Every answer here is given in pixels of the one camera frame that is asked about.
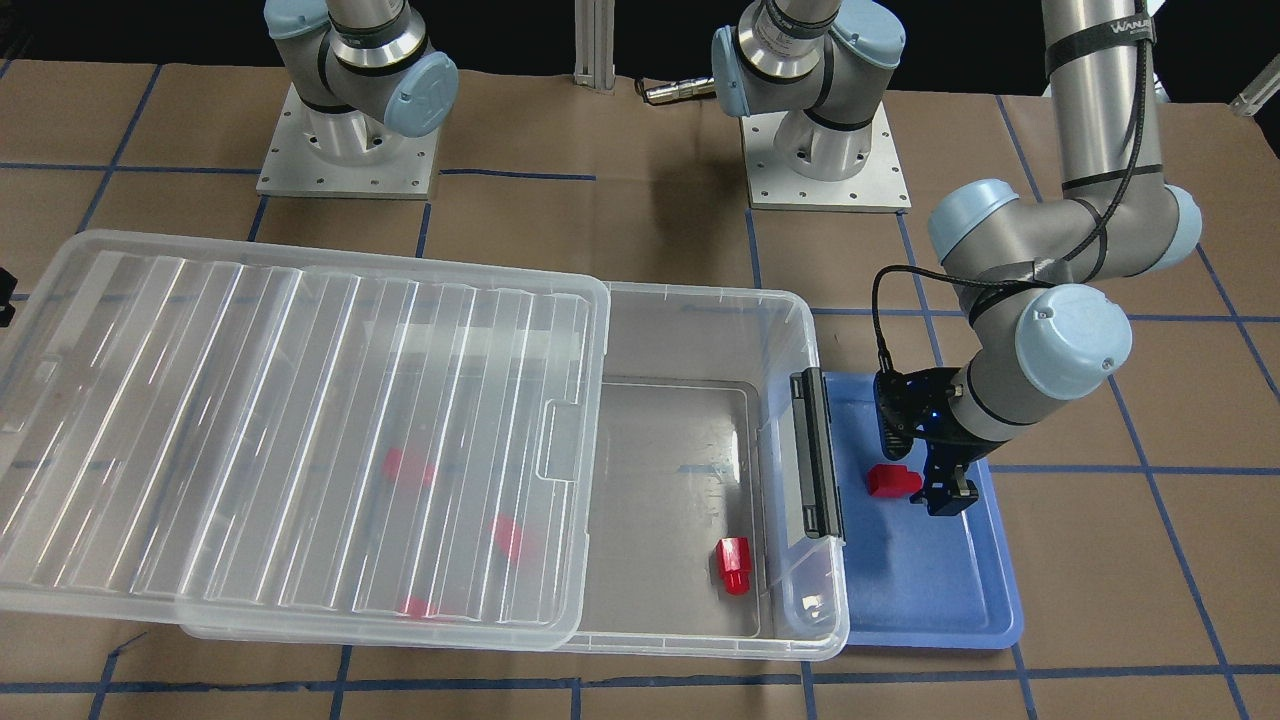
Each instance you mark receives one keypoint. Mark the clear plastic box lid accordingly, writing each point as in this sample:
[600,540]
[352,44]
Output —
[193,433]

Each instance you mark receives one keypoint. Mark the blue plastic tray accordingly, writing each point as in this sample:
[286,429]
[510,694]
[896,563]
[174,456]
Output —
[913,580]

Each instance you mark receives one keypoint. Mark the clear plastic storage box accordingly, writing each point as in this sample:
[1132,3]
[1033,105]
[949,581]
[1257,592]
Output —
[695,442]

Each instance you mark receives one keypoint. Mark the red block under lid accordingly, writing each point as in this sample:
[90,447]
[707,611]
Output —
[417,608]
[404,468]
[511,538]

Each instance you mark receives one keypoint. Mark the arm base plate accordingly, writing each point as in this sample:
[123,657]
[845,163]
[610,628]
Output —
[795,165]
[315,155]

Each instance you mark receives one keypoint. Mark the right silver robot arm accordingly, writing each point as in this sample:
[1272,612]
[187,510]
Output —
[375,57]

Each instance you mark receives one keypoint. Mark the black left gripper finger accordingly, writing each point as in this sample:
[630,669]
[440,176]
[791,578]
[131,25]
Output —
[948,490]

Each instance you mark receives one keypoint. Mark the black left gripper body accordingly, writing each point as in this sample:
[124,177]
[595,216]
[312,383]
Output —
[944,455]

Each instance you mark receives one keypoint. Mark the aluminium frame post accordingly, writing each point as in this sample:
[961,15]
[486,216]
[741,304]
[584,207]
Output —
[593,37]

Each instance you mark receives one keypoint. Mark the red block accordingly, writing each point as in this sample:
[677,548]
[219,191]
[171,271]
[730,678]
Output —
[511,538]
[417,608]
[734,564]
[404,468]
[887,480]

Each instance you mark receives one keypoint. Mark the red block in box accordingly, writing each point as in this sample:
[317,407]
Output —
[734,564]

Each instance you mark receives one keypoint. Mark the black box latch handle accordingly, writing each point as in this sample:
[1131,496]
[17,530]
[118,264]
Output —
[821,504]

